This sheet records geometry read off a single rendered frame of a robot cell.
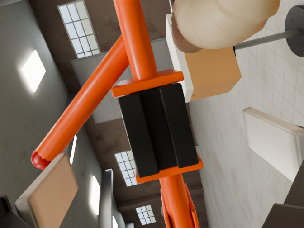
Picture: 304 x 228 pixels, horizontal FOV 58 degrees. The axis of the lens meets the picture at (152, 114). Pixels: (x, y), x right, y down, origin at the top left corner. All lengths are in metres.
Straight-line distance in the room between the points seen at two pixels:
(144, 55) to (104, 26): 8.56
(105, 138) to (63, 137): 10.43
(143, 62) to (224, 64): 1.82
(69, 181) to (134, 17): 0.13
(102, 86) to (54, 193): 0.11
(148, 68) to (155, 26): 8.63
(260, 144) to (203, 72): 1.82
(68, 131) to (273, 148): 0.17
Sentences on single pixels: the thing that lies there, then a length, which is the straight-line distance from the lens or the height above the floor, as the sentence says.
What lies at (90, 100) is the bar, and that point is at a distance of 0.25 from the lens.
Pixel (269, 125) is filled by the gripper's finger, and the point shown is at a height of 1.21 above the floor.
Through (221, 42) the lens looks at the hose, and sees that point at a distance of 0.19.
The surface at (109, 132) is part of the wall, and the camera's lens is 10.51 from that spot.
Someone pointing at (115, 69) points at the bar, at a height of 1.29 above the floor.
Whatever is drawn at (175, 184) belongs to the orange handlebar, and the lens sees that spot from 0.25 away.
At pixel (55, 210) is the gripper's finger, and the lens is 0.17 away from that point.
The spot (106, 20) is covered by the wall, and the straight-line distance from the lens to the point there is 8.74.
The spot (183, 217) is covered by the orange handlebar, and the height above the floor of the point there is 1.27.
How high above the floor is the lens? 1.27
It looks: 1 degrees up
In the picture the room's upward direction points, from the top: 104 degrees counter-clockwise
